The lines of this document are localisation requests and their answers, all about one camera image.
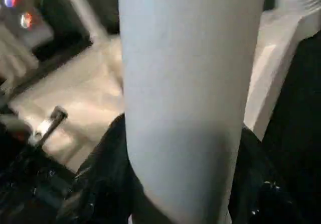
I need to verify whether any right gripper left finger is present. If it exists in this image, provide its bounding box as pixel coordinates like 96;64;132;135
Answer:
56;113;146;224

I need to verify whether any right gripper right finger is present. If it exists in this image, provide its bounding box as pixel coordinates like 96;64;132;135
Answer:
227;125;315;224

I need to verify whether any white plastic table top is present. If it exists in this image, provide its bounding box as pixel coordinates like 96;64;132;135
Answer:
7;7;321;174

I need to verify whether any black mat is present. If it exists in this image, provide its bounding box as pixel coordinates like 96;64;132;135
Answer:
0;0;321;224

